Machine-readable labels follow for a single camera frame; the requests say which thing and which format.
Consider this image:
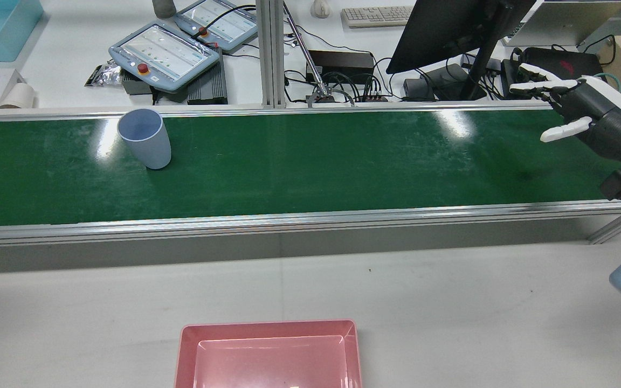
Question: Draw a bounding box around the right black-white robot hand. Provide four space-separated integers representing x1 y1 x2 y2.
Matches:
509 63 621 163

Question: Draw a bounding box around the blue-grey plastic cup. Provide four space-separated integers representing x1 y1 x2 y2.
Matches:
117 108 172 170

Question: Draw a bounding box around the black power box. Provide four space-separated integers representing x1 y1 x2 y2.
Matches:
306 50 375 85

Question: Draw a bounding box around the black ribbed controller box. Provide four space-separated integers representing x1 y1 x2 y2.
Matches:
186 48 229 106

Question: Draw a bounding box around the pink plastic box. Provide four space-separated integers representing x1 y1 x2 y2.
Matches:
174 319 363 388

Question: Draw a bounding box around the grey cylindrical cup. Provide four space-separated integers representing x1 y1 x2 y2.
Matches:
151 0 177 19

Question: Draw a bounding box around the black bag with red logo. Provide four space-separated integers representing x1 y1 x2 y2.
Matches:
501 47 607 101

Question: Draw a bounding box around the silver computer case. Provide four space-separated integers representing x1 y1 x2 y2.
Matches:
501 0 621 48

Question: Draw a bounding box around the black monitor stand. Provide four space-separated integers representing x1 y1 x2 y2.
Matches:
403 30 507 102

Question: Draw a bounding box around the black computer monitor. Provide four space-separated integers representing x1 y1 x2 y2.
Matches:
385 0 537 75

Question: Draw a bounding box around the beige keyboard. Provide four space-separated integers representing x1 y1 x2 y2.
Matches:
341 5 415 29

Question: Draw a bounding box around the green conveyor belt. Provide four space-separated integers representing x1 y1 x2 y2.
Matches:
0 104 621 250

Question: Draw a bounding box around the thin metal rod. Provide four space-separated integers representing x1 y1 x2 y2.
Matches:
282 0 336 103

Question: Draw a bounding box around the small grey teach pendant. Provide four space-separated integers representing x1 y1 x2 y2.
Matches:
173 0 260 53

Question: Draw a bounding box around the large grey teach pendant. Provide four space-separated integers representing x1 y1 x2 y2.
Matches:
108 22 220 93

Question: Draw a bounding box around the silver foil packet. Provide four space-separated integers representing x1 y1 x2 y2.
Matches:
84 60 123 87

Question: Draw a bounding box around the beige tape roll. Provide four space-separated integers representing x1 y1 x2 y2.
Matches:
0 82 37 110

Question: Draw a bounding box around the aluminium profile post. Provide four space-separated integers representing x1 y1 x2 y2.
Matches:
256 0 287 109

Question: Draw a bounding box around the black pendant cable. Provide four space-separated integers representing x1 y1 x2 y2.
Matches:
193 4 257 39

